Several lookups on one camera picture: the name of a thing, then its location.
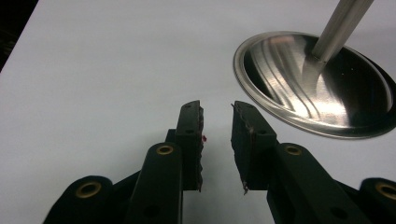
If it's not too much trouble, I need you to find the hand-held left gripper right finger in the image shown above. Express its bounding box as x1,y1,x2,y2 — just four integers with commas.
231,100,278,196

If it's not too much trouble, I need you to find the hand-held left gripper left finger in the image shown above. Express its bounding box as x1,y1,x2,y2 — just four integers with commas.
166,100,205,192

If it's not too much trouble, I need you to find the steel utensil rack stand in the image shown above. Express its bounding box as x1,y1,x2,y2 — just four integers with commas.
233,0,396,140

